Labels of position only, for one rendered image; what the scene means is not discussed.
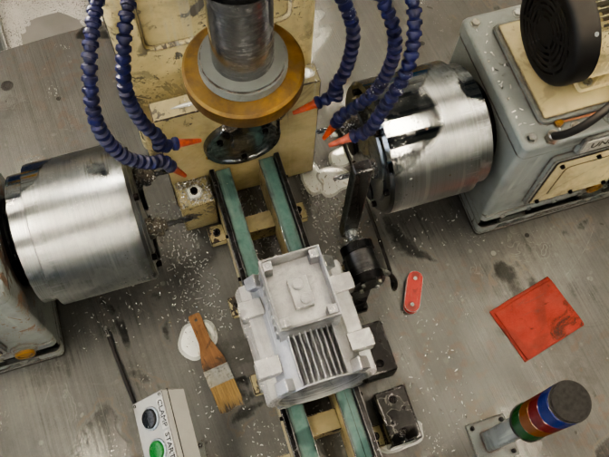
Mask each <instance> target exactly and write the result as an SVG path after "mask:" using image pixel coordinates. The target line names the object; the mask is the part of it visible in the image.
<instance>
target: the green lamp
mask: <svg viewBox="0 0 609 457"><path fill-rule="evenodd" d="M522 404H523V403H522ZM522 404H520V405H518V406H517V407H516V408H515V410H514V412H513V413H512V417H511V422H512V426H513V428H514V430H515V432H516V433H517V434H518V435H519V436H520V437H522V438H524V439H526V440H529V441H535V440H539V439H541V438H543V437H536V436H533V435H531V434H529V433H528V432H527V431H526V430H525V429H524V428H523V427H522V425H521V423H520V421H519V410H520V407H521V405H522Z"/></svg>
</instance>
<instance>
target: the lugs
mask: <svg viewBox="0 0 609 457"><path fill-rule="evenodd" d="M323 258H324V263H325V265H326V268H327V271H329V270H331V269H332V268H334V267H335V264H334V259H333V256H332V255H323ZM244 284H245V288H246V291H247V292H256V291H257V290H258V289H260V288H261V285H260V281H259V280H258V275H251V276H250V277H247V278H246V279H244ZM350 364H351V367H352V369H353V372H354V373H362V372H364V371H366V370H368V369H370V368H371V366H370V363H369V360H368V357H367V355H358V356H356V357H355V358H353V359H351V360H350ZM274 385H275V390H276V394H277V396H287V395H289V394H291V393H293V392H295V391H296V389H295V384H294V381H293V378H284V379H282V380H280V381H278V382H276V383H274ZM291 406H292V405H289V406H277V409H278V410H280V409H286V408H289V407H291Z"/></svg>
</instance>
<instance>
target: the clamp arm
mask: <svg viewBox="0 0 609 457"><path fill-rule="evenodd" d="M372 171H373V167H372V164H371V161H370V160H362V161H358V162H355V163H352V166H351V170H350V175H349V179H348V185H347V190H346V194H345V199H344V204H343V213H342V217H341V222H340V227H339V230H340V233H341V235H342V237H343V238H344V237H348V235H347V232H348V231H349V232H348V233H349V235H352V234H353V231H354V233H356V234H357V232H356V231H358V228H359V224H360V221H361V217H362V213H363V207H364V203H365V200H366V196H367V192H368V189H369V185H370V181H371V177H372Z"/></svg>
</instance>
